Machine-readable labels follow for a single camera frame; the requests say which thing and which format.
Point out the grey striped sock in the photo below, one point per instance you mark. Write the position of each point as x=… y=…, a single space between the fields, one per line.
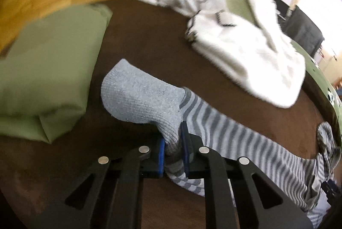
x=227 y=138

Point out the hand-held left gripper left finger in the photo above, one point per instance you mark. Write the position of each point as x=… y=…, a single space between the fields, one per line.
x=160 y=157

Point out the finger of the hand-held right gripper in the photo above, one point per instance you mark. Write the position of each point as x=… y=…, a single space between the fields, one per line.
x=328 y=190

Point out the cream and green fleece blanket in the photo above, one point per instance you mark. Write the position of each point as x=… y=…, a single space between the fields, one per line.
x=240 y=47

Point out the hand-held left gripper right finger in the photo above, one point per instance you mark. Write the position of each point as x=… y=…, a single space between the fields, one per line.
x=185 y=150

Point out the folded green cloth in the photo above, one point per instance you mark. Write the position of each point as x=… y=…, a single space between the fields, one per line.
x=48 y=65

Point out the brown blanket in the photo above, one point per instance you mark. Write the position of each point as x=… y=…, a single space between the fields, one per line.
x=147 y=36

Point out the black fabric cabinet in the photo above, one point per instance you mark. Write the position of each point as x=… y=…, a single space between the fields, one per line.
x=302 y=28

